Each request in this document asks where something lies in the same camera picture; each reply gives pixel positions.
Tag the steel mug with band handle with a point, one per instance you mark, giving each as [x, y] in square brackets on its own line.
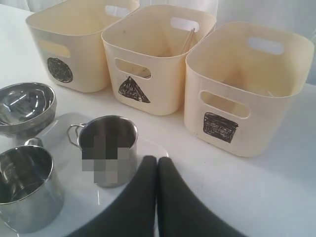
[31, 194]

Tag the cream bin with circle mark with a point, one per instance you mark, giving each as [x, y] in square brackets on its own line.
[68, 39]

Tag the cream bin with triangle mark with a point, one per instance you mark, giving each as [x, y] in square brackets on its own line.
[143, 51]

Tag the steel mug with wire handle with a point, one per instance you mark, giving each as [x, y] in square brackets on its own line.
[108, 146]

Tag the cream bin with square mark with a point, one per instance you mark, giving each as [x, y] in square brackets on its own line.
[240, 81]

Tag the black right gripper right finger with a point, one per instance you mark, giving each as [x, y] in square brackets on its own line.
[180, 212]

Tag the white square plate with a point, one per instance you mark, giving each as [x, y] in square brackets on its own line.
[83, 200]

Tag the stainless steel bowl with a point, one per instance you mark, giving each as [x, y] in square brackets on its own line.
[26, 109]

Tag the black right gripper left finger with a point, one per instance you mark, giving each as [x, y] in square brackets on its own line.
[132, 213]

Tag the wooden chopstick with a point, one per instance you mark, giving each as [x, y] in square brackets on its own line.
[187, 42]

